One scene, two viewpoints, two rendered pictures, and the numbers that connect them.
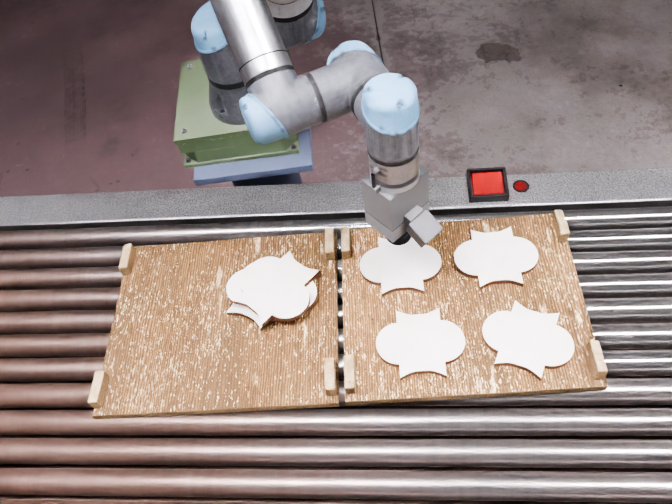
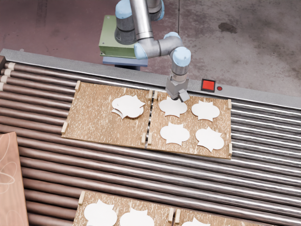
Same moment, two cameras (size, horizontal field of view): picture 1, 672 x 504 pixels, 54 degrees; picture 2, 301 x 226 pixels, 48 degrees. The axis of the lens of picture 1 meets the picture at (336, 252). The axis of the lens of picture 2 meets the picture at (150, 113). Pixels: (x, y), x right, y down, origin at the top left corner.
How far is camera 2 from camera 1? 58 cm
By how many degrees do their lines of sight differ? 4
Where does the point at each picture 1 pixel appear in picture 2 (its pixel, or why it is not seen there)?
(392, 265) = (170, 106)
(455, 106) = (204, 47)
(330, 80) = (164, 44)
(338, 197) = (155, 79)
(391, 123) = (181, 63)
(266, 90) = (144, 43)
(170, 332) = (90, 114)
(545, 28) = (249, 21)
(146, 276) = (83, 93)
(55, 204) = (51, 60)
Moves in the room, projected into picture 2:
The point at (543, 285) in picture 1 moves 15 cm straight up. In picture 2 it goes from (218, 123) to (225, 106)
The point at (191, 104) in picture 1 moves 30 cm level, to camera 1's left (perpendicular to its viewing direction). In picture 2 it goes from (107, 32) to (56, 32)
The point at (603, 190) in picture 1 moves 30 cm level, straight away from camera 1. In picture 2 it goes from (247, 95) to (267, 63)
